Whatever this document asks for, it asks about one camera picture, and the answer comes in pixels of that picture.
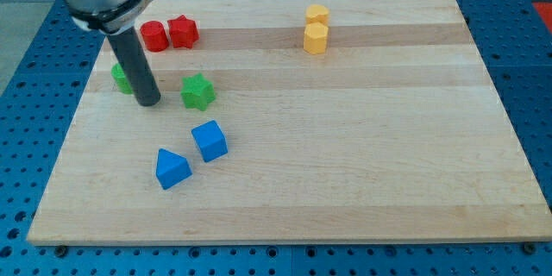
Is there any green cylinder block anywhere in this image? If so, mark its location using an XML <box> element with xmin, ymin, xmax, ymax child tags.
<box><xmin>110</xmin><ymin>63</ymin><xmax>133</xmax><ymax>95</ymax></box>

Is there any blue cube block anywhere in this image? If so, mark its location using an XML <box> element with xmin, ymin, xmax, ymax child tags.
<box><xmin>191</xmin><ymin>120</ymin><xmax>228</xmax><ymax>162</ymax></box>

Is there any green star block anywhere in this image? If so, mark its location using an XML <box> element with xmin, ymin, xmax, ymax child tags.
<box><xmin>180</xmin><ymin>73</ymin><xmax>216</xmax><ymax>111</ymax></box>

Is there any wooden board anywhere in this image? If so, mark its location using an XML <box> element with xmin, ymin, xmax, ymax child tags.
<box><xmin>28</xmin><ymin>0</ymin><xmax>551</xmax><ymax>246</ymax></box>

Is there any yellow hexagon block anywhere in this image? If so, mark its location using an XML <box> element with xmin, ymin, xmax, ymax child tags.
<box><xmin>303</xmin><ymin>22</ymin><xmax>329</xmax><ymax>54</ymax></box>

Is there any blue triangle block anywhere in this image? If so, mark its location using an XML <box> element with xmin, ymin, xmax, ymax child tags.
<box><xmin>155</xmin><ymin>148</ymin><xmax>192</xmax><ymax>190</ymax></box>

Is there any yellow heart block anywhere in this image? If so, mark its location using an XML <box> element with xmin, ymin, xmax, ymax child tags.
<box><xmin>304</xmin><ymin>4</ymin><xmax>329</xmax><ymax>26</ymax></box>

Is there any red star block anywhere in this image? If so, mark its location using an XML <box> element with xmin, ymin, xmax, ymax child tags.
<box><xmin>167</xmin><ymin>15</ymin><xmax>199</xmax><ymax>49</ymax></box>

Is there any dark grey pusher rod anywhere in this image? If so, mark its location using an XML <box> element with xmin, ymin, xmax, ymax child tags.
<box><xmin>108</xmin><ymin>27</ymin><xmax>160</xmax><ymax>107</ymax></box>

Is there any red cylinder block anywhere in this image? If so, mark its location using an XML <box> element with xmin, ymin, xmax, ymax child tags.
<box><xmin>140</xmin><ymin>21</ymin><xmax>169</xmax><ymax>52</ymax></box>

